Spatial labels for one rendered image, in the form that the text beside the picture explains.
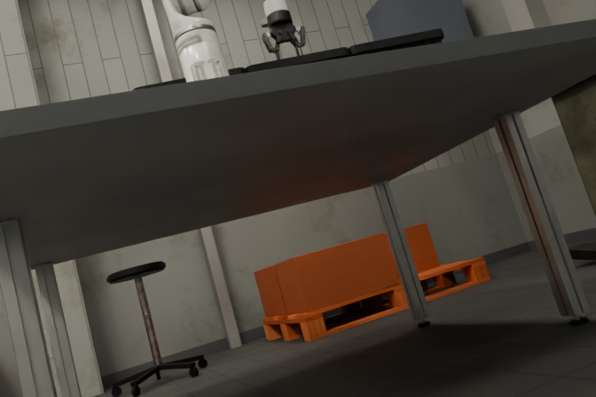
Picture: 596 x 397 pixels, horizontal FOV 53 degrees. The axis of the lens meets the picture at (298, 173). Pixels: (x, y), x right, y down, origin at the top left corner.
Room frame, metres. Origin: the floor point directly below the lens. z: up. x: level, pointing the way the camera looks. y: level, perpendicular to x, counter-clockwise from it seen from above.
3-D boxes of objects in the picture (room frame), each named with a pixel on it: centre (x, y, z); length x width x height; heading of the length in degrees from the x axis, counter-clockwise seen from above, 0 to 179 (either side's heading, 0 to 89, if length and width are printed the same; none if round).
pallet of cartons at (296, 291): (3.93, -0.23, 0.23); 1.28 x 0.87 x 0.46; 111
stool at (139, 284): (3.40, 1.05, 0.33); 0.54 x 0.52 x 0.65; 111
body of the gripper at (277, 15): (1.75, -0.08, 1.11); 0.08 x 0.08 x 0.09
